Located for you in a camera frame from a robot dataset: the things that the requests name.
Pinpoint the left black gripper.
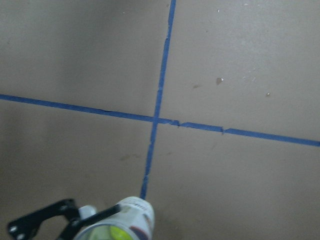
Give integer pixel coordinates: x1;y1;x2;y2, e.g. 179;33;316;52
6;198;121;240

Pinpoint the white Wilson tennis ball can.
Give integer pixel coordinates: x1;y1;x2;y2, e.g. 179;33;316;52
76;196;155;240

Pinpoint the yellow tennis ball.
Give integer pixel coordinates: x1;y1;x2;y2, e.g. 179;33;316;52
87;225;133;240

